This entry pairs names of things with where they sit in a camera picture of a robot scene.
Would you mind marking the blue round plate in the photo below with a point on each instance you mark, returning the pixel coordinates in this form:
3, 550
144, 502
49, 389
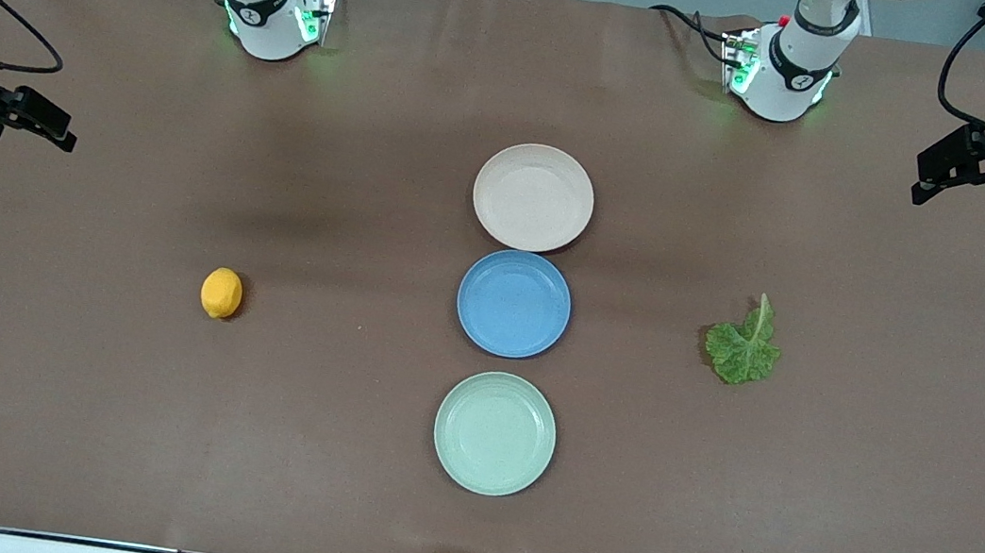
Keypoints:
514, 304

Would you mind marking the white Franka left arm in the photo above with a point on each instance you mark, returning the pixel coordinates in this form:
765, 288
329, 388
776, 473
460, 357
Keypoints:
790, 78

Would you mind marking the pale green round plate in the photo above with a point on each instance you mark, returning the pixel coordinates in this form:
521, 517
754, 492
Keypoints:
495, 434

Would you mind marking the yellow lemon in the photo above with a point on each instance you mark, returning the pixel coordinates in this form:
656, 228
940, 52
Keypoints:
221, 293

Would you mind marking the beige round plate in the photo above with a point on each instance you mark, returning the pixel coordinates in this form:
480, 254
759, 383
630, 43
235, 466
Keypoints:
533, 196

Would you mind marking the green lettuce leaf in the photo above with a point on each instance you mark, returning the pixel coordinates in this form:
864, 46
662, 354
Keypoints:
741, 352

